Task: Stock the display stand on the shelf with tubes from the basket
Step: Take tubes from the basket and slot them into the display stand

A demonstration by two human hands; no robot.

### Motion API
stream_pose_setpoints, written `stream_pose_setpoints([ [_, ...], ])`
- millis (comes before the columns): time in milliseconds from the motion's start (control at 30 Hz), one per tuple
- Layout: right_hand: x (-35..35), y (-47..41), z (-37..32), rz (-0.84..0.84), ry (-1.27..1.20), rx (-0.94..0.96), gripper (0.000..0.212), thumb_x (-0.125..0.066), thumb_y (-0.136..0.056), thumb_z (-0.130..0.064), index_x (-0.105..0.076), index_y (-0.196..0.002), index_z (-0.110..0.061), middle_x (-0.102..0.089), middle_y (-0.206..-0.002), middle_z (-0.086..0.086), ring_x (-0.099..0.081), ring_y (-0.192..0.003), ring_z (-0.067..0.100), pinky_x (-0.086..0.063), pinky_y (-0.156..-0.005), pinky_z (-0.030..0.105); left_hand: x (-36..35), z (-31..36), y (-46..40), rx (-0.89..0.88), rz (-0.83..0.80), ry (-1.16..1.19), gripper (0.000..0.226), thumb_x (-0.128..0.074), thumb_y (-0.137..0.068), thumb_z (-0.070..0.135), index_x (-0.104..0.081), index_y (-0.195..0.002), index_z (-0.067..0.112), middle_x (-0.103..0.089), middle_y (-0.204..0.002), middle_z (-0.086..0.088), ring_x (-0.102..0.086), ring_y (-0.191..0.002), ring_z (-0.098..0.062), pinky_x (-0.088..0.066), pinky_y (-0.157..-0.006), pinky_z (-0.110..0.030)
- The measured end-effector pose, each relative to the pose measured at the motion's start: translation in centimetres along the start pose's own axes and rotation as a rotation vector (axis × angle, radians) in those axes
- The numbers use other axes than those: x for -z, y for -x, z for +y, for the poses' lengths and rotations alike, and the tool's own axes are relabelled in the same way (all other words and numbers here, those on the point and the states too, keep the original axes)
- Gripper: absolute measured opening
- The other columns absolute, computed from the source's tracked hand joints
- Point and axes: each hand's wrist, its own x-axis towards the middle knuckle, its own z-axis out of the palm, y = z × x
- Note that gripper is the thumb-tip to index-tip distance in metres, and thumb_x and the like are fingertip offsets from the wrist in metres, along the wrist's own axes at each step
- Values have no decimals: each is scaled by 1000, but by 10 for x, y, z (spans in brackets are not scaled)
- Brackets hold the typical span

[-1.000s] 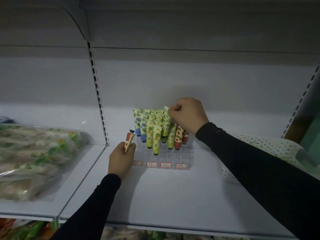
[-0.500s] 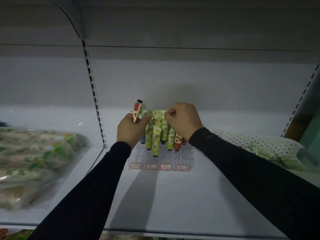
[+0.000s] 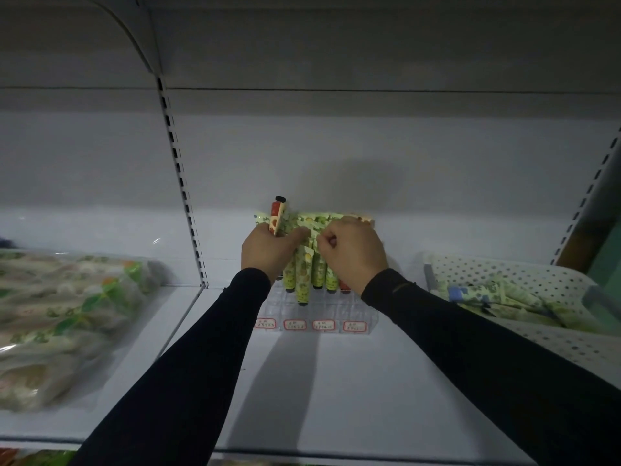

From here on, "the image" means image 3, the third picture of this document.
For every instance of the person's right hand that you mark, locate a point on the person's right hand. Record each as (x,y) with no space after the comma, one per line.
(354,252)

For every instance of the person's left hand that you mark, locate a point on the person's left hand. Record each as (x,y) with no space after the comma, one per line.
(264,249)

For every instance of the row of cream tubes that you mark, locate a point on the row of cream tubes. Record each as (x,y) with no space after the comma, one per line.
(320,219)

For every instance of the clear acrylic display rack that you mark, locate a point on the clear acrylic display rack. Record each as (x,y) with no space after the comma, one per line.
(315,312)

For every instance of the white store shelf unit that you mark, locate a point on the white store shelf unit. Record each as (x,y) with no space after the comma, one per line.
(339,155)

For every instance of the white perforated basket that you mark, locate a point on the white perforated basket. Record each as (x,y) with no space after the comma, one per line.
(572,344)

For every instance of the person's right forearm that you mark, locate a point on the person's right forearm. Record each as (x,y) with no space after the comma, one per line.
(485,363)

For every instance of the clear bag of green sweets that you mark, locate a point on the clear bag of green sweets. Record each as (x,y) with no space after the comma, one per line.
(58,315)

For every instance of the heap of assorted snack packets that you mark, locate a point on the heap of assorted snack packets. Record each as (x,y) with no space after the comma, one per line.
(34,458)

